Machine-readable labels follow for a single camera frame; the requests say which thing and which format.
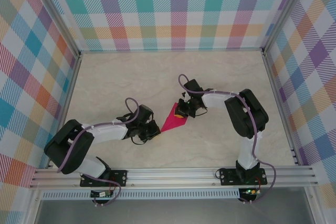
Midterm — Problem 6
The pink paper sheet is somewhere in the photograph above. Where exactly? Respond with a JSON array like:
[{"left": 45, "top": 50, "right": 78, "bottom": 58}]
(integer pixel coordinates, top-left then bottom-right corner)
[{"left": 160, "top": 102, "right": 190, "bottom": 133}]

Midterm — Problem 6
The left circuit board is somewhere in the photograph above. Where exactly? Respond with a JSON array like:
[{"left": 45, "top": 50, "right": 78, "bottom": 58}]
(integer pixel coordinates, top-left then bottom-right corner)
[{"left": 90, "top": 189, "right": 114, "bottom": 198}]

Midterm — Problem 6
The circuit board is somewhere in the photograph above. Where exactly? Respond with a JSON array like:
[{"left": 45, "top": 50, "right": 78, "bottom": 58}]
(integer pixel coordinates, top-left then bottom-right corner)
[
  {"left": 240, "top": 187, "right": 260, "bottom": 196},
  {"left": 90, "top": 189, "right": 114, "bottom": 198}
]

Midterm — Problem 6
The right circuit board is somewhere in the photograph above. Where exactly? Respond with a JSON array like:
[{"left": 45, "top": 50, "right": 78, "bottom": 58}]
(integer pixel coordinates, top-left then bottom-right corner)
[{"left": 240, "top": 187, "right": 260, "bottom": 196}]

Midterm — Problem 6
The thin black left gripper wire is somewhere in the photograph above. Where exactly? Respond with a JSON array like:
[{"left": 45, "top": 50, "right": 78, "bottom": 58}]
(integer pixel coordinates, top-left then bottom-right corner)
[{"left": 131, "top": 135, "right": 147, "bottom": 145}]

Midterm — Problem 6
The aluminium front rail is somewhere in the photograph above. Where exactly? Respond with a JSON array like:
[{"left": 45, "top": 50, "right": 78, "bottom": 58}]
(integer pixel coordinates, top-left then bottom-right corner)
[{"left": 30, "top": 166, "right": 320, "bottom": 189}]

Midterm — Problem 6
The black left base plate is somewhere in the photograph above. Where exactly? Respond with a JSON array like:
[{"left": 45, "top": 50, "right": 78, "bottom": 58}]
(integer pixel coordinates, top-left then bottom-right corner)
[{"left": 80, "top": 169, "right": 129, "bottom": 187}]

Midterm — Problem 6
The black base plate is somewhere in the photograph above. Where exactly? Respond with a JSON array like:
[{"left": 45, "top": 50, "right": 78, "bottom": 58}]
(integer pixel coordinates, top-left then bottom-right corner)
[
  {"left": 80, "top": 169, "right": 129, "bottom": 187},
  {"left": 219, "top": 167, "right": 268, "bottom": 186}
]

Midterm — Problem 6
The perforated grey cable tray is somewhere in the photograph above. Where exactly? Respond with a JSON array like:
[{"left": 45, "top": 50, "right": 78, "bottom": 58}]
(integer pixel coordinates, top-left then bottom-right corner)
[{"left": 41, "top": 188, "right": 241, "bottom": 200}]

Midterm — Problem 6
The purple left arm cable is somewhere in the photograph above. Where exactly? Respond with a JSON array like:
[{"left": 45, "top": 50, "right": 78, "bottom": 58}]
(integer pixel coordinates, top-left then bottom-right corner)
[{"left": 57, "top": 98, "right": 140, "bottom": 207}]

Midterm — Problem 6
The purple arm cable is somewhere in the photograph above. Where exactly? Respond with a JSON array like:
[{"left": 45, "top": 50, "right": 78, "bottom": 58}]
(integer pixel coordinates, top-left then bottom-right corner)
[
  {"left": 57, "top": 98, "right": 140, "bottom": 207},
  {"left": 177, "top": 74, "right": 276, "bottom": 205}
]

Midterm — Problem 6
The aluminium side rail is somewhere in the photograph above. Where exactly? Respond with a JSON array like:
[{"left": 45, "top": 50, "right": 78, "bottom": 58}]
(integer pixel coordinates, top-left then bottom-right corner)
[
  {"left": 262, "top": 48, "right": 301, "bottom": 166},
  {"left": 47, "top": 52, "right": 83, "bottom": 169}
]

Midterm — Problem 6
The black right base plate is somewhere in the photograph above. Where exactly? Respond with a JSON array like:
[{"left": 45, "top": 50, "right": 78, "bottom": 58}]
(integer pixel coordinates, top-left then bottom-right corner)
[{"left": 219, "top": 167, "right": 268, "bottom": 186}]

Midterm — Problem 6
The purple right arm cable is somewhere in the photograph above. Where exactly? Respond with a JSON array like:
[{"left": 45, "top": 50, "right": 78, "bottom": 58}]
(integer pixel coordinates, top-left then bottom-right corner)
[{"left": 177, "top": 74, "right": 276, "bottom": 205}]

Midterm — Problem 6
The aluminium corner post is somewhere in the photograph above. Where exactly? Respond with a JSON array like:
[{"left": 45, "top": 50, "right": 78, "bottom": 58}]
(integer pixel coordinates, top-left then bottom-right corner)
[
  {"left": 30, "top": 0, "right": 82, "bottom": 58},
  {"left": 261, "top": 0, "right": 309, "bottom": 54}
]

